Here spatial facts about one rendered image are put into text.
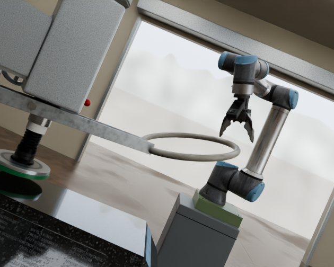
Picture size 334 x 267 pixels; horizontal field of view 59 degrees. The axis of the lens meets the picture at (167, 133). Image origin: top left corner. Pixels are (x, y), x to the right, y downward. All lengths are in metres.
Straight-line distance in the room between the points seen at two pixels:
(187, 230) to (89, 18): 1.33
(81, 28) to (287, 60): 5.21
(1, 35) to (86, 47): 0.26
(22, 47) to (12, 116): 5.66
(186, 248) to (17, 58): 1.41
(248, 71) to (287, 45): 5.18
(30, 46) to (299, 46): 5.85
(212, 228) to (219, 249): 0.13
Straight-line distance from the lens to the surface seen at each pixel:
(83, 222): 1.02
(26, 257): 0.94
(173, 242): 1.92
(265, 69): 1.42
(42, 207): 1.02
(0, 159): 1.15
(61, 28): 1.09
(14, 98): 1.12
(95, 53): 1.10
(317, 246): 6.73
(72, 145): 6.19
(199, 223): 1.89
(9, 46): 1.08
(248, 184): 1.91
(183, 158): 1.20
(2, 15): 1.09
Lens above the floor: 1.21
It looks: level
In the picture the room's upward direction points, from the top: 24 degrees clockwise
